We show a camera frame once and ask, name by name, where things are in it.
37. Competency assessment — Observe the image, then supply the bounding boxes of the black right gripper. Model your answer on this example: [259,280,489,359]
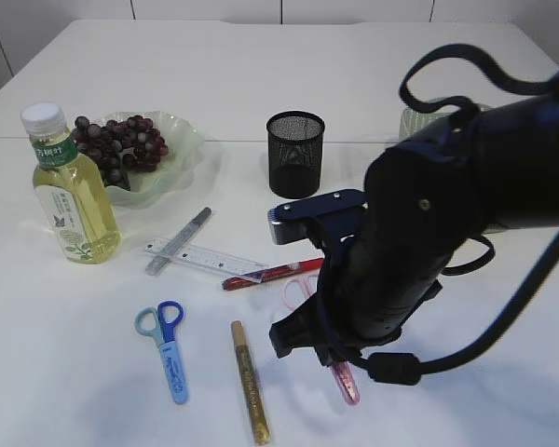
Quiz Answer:
[269,278,402,367]

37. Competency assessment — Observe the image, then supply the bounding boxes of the pink capped scissors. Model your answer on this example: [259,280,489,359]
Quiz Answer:
[282,274,361,406]

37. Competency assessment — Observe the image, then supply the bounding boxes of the clear plastic ruler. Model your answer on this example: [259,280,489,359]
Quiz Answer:
[168,244,268,283]

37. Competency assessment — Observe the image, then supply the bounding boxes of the blue capped scissors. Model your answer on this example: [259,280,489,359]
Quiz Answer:
[134,301,188,405]

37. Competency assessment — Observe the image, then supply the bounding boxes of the yellow tea bottle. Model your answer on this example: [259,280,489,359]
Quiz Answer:
[20,102,121,264]

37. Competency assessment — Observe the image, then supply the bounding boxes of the artificial red grape bunch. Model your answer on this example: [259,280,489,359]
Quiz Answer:
[71,115,170,191]

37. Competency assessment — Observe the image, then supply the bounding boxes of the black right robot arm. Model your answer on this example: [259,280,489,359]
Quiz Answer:
[268,73,559,385]

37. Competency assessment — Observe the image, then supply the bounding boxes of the red marker pen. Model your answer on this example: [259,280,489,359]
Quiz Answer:
[222,257,323,291]

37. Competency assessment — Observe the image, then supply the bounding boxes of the gold glitter marker pen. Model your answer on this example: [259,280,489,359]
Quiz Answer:
[230,320,270,446]

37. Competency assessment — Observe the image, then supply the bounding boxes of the grey marker pen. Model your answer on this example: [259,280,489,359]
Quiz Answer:
[144,207,212,277]

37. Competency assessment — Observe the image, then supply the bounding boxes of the black mesh pen holder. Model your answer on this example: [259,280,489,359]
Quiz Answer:
[266,111,325,199]

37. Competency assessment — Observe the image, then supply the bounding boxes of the green woven plastic basket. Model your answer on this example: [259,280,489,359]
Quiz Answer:
[398,96,509,234]

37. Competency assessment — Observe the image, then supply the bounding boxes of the green scalloped glass plate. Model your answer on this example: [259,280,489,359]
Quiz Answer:
[91,111,204,208]

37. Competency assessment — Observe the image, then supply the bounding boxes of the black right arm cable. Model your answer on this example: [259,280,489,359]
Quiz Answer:
[314,44,559,386]

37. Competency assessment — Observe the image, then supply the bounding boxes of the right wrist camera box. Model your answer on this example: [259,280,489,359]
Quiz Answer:
[267,189,366,248]

